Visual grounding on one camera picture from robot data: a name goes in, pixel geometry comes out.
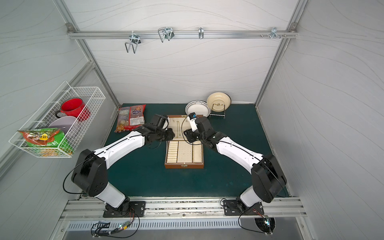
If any wooden jewelry box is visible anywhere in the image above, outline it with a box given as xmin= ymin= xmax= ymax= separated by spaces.
xmin=165 ymin=115 xmax=205 ymax=169

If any wire plate stand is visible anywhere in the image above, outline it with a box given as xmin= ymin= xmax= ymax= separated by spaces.
xmin=210 ymin=104 xmax=226 ymax=119

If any metal hook bracket right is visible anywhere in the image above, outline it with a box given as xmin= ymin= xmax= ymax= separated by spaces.
xmin=260 ymin=28 xmax=287 ymax=39

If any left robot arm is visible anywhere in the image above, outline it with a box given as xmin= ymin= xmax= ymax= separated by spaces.
xmin=71 ymin=114 xmax=175 ymax=209

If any horizontal aluminium rail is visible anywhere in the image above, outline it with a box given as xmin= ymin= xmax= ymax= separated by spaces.
xmin=68 ymin=30 xmax=299 ymax=40

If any double metal hook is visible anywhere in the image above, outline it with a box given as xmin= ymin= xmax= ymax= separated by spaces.
xmin=125 ymin=32 xmax=141 ymax=54

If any white patterned bowl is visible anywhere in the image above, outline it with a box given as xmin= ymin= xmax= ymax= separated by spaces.
xmin=185 ymin=100 xmax=211 ymax=117

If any left base cable bundle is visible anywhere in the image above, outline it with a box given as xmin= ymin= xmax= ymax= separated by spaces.
xmin=90 ymin=208 xmax=142 ymax=239

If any white wire basket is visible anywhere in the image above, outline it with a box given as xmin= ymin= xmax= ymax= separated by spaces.
xmin=9 ymin=82 xmax=106 ymax=158

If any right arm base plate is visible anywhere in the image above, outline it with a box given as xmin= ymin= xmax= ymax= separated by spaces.
xmin=220 ymin=198 xmax=265 ymax=217

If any front aluminium rail frame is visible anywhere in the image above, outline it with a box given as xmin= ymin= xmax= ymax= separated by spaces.
xmin=60 ymin=197 xmax=307 ymax=221

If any grey plate in basket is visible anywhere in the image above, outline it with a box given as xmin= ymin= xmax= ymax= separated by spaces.
xmin=49 ymin=116 xmax=77 ymax=134

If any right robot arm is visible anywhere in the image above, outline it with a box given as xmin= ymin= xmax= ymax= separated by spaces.
xmin=184 ymin=113 xmax=287 ymax=208

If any red mug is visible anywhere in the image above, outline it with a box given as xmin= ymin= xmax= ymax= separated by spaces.
xmin=55 ymin=98 xmax=91 ymax=122

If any cream plate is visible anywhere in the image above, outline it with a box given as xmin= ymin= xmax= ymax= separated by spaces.
xmin=207 ymin=92 xmax=232 ymax=110

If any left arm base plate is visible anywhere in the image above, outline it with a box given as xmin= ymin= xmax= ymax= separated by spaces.
xmin=103 ymin=201 xmax=146 ymax=218

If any green snack bag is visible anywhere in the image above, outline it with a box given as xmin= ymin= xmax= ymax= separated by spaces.
xmin=18 ymin=128 xmax=74 ymax=158

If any red snack bag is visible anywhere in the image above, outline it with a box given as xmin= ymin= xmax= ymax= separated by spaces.
xmin=115 ymin=105 xmax=146 ymax=133

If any small metal hook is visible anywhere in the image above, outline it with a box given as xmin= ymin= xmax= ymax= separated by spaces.
xmin=198 ymin=27 xmax=204 ymax=40

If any looped metal hook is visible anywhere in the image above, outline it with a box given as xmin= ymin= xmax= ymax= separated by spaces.
xmin=158 ymin=27 xmax=175 ymax=43

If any right base cable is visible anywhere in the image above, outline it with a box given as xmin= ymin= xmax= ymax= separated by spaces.
xmin=220 ymin=197 xmax=277 ymax=235

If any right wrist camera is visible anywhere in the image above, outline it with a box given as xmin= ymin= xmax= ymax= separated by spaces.
xmin=187 ymin=112 xmax=198 ymax=132

